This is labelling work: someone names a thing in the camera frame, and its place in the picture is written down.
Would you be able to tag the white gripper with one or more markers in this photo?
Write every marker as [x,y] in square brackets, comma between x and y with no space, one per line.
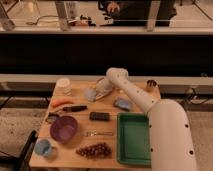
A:
[104,87]

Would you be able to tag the light blue towel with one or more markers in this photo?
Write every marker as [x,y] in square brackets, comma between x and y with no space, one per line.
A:
[90,94]

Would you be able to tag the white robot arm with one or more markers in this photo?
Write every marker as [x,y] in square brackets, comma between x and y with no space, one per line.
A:
[171,143]

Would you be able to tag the purple bowl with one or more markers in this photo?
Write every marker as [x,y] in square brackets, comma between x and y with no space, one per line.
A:
[63,129]

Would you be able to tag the person's hand in background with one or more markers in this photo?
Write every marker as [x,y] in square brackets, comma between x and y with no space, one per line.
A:
[113,7]

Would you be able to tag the dark rectangular block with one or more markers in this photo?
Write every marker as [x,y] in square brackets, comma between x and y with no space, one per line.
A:
[99,116]

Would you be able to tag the silver fork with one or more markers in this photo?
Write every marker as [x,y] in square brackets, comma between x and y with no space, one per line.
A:
[95,133]

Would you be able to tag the green plastic tray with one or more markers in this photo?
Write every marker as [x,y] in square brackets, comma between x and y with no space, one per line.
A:
[133,146]

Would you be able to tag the small metal cup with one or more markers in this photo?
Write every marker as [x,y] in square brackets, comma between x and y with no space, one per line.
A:
[151,83]

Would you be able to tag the wooden board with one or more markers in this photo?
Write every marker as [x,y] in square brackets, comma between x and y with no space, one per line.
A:
[64,155]

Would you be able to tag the orange carrot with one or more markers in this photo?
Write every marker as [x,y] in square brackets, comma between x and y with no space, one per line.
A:
[57,103]

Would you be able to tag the bunch of dark grapes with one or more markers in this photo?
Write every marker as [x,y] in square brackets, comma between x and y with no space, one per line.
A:
[95,151]

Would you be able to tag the small black clip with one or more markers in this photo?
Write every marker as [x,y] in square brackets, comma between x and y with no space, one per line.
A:
[51,117]

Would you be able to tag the light blue mug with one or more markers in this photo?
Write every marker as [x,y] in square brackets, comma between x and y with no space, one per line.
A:
[43,148]

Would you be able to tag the black stand left of table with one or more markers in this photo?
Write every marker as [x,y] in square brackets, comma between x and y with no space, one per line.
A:
[30,140]

